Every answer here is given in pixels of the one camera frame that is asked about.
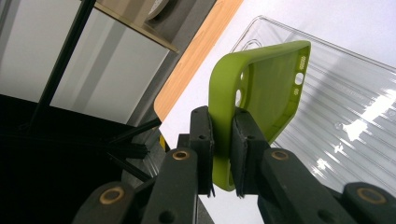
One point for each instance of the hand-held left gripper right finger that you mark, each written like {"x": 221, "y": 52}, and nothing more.
{"x": 246, "y": 149}

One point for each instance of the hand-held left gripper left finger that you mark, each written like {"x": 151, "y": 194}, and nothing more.
{"x": 201, "y": 146}

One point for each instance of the green phone case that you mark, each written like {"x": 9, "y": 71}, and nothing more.
{"x": 264, "y": 81}

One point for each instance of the clear plastic tray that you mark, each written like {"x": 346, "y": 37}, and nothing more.
{"x": 345, "y": 96}

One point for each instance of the round white stool seat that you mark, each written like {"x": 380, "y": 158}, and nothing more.
{"x": 157, "y": 8}

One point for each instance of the black frame strut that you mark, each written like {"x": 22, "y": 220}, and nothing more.
{"x": 129, "y": 166}
{"x": 135, "y": 130}

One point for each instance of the long black frame bar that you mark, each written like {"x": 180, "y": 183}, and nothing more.
{"x": 62, "y": 62}

